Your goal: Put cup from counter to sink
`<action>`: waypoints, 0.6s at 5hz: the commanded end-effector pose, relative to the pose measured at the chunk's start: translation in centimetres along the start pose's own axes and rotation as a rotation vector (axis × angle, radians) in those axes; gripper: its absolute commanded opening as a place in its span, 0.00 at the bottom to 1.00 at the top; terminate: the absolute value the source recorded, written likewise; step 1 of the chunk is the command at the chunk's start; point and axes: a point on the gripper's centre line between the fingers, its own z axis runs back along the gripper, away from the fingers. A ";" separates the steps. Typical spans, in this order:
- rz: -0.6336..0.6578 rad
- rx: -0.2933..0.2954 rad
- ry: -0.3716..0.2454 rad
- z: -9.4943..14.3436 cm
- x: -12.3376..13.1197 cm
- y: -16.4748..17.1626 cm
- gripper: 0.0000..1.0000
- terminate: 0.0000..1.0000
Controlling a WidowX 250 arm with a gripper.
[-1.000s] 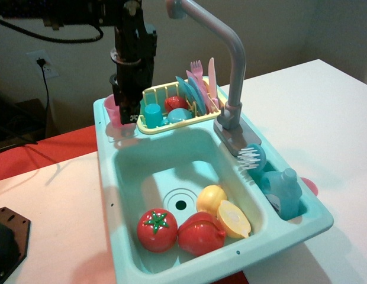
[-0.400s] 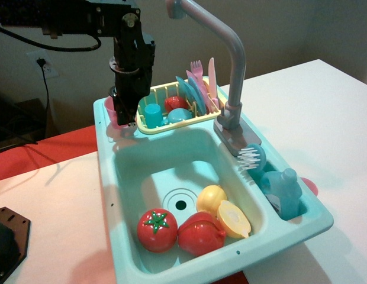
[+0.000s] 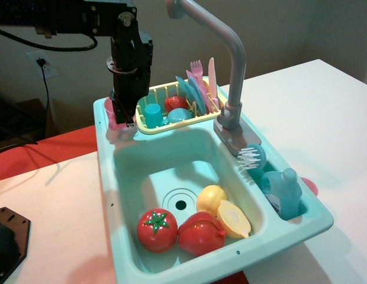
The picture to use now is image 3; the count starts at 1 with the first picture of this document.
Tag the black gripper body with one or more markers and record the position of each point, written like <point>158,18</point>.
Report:
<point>130,64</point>

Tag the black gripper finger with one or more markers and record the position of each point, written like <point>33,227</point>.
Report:
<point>123,121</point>

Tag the pink toy cup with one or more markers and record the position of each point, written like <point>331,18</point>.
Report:
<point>123,129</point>

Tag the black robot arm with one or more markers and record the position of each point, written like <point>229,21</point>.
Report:
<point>50,18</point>

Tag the teal toy cup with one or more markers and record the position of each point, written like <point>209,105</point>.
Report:
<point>153,115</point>

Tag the yellow dish rack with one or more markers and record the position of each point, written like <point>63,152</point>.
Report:
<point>158,94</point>

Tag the teal toy bowl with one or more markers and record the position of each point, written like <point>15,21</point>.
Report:
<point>178,115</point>

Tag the pink toy fork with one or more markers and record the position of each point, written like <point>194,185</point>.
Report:
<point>197,70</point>

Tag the blue toy plate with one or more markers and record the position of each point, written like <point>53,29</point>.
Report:
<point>190,93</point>
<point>198,96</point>

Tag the pink toy knife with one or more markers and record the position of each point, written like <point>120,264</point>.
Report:
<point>212,78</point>

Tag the grey toy faucet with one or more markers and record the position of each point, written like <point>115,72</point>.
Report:
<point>233,131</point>

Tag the yellow lemon half round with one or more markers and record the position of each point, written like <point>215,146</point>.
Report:
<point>209,199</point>

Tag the red toy tomato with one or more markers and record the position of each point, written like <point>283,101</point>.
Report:
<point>157,230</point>

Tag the red cloth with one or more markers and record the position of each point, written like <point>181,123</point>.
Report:
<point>47,152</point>

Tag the teal scrub brush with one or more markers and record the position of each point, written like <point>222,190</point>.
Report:
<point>253,157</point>

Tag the red toy apple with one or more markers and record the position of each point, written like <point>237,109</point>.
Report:
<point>200,234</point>

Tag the yellow lemon half cut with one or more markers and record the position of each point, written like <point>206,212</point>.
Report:
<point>233,220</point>

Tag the teal toy soap bottle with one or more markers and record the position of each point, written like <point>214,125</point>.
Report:
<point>283,192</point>

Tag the pink round knob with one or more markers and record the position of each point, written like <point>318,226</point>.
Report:
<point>312,186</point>

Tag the white wall outlet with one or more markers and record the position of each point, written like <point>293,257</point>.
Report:
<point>42,63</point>

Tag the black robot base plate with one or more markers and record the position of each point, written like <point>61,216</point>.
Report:
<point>14,238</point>

